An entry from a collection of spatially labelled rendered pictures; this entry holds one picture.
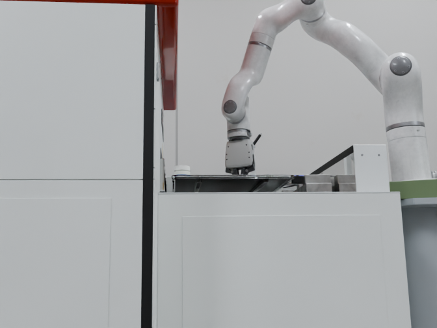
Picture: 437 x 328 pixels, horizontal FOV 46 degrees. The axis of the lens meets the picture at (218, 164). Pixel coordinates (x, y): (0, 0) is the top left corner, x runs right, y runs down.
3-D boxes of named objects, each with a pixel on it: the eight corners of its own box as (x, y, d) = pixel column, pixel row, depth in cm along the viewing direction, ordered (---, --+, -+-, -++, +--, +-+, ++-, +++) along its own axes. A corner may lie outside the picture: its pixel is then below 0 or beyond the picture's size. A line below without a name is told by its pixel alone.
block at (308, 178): (305, 183, 156) (304, 174, 156) (302, 185, 159) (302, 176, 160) (331, 183, 156) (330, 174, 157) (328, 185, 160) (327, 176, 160)
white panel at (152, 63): (143, 179, 107) (145, 4, 115) (156, 215, 187) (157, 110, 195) (157, 179, 108) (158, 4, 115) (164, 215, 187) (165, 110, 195)
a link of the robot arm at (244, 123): (246, 127, 176) (252, 133, 185) (245, 90, 179) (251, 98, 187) (223, 129, 178) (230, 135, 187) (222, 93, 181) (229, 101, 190)
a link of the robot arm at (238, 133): (254, 133, 184) (255, 141, 184) (231, 135, 187) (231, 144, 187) (247, 127, 177) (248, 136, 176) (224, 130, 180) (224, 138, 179)
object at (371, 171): (357, 194, 137) (353, 144, 140) (305, 214, 191) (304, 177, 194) (390, 194, 138) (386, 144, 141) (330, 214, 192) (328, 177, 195)
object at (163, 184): (158, 191, 144) (158, 157, 146) (162, 207, 187) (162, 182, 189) (164, 191, 144) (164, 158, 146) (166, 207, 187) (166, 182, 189)
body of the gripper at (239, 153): (255, 138, 183) (257, 169, 181) (229, 141, 187) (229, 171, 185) (249, 133, 176) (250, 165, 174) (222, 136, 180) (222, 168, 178)
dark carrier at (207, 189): (175, 178, 151) (175, 176, 151) (174, 194, 185) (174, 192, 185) (289, 177, 154) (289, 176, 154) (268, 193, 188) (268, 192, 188)
